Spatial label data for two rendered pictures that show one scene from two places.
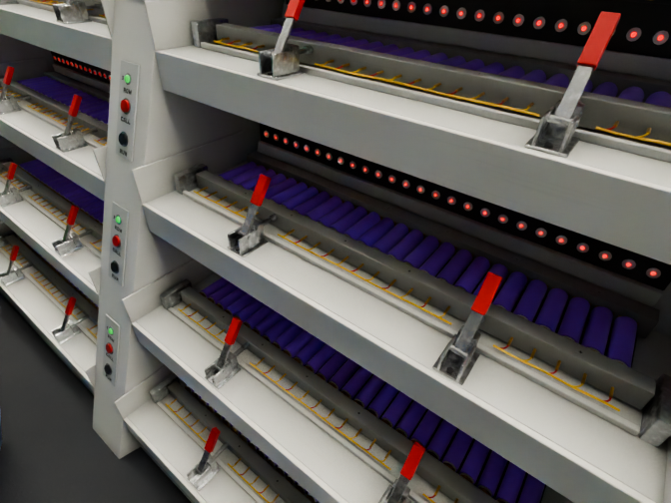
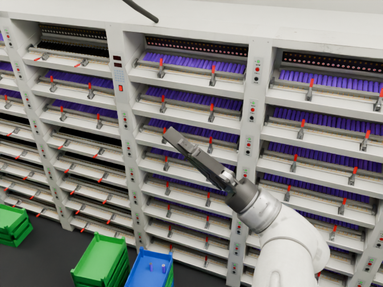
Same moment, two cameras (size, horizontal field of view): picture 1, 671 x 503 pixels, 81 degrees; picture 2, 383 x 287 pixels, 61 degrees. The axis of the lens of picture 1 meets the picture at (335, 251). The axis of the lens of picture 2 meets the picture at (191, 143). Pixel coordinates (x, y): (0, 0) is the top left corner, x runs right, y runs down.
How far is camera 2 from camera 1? 1.77 m
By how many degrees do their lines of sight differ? 15
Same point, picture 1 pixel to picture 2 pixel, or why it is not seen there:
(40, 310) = (190, 260)
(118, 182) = (236, 238)
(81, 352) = (214, 268)
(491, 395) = (330, 265)
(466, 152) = not seen: hidden behind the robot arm
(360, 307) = not seen: hidden behind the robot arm
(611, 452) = (347, 267)
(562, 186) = (334, 244)
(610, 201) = (340, 246)
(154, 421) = (248, 278)
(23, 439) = not seen: outside the picture
